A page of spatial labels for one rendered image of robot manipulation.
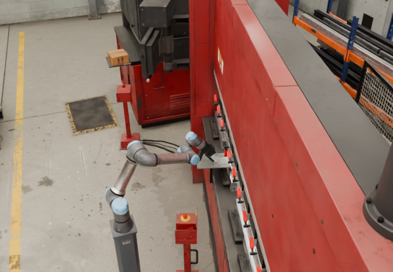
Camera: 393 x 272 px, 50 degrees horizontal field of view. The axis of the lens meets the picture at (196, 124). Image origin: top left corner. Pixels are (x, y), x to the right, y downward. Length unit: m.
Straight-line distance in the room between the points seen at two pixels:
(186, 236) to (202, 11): 1.85
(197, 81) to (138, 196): 1.44
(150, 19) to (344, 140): 2.71
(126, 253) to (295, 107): 2.10
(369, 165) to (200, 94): 2.81
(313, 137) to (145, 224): 3.03
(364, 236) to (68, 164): 4.33
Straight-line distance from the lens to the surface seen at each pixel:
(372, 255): 1.12
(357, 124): 1.57
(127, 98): 4.83
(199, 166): 3.33
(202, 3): 3.67
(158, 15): 3.84
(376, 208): 1.19
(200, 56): 3.84
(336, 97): 1.71
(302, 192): 1.53
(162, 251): 4.04
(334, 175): 1.31
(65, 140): 5.59
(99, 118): 5.88
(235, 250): 2.91
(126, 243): 3.25
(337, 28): 4.97
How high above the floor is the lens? 3.11
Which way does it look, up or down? 34 degrees down
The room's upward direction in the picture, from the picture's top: straight up
